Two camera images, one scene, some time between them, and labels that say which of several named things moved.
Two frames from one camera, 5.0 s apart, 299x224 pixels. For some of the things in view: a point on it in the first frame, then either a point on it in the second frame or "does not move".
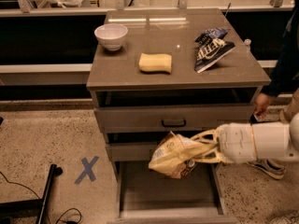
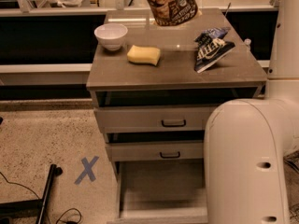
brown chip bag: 177,155 → 170,5
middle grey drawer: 135,152 does not move
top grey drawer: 170,119 does not move
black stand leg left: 33,208 does not move
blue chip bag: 210,46 does not move
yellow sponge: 155,63 → 144,54
